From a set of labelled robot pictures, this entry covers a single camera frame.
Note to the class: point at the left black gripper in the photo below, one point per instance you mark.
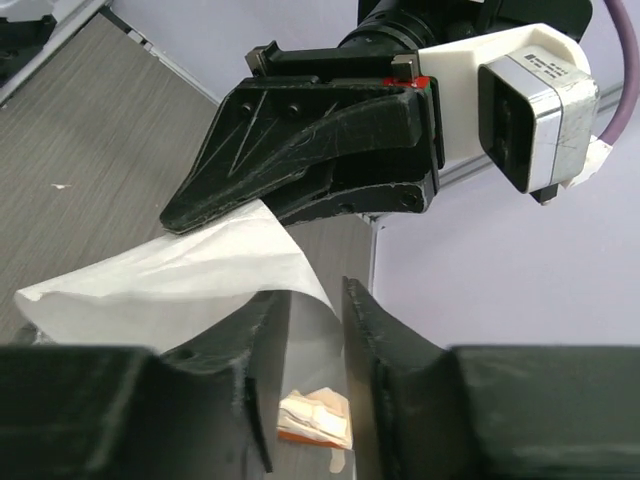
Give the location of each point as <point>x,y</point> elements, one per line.
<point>313,135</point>

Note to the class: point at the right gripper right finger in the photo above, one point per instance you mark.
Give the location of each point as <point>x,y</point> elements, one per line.
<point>419,411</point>

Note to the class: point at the white paper coffee filter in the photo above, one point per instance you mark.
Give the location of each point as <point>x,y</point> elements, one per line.
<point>166,291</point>

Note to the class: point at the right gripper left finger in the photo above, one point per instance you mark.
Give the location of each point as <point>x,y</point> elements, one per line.
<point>205,410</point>

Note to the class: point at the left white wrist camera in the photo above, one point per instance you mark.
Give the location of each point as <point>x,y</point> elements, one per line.
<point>524,97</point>

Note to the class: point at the coffee filter paper pack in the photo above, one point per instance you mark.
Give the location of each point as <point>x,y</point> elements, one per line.
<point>321,418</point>

